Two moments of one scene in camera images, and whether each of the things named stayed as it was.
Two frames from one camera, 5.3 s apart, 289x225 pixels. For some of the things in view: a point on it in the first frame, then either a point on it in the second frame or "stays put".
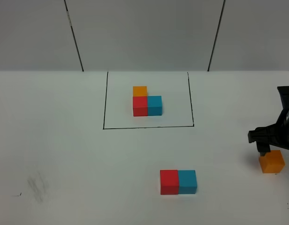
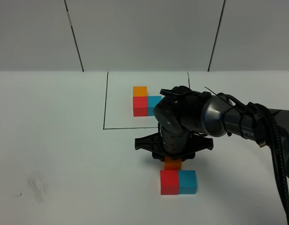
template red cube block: (140, 106) stays put
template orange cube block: (139, 91) stays put
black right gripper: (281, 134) to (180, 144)
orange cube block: (273, 162) to (170, 164)
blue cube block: (187, 181) stays put
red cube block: (169, 182) stays put
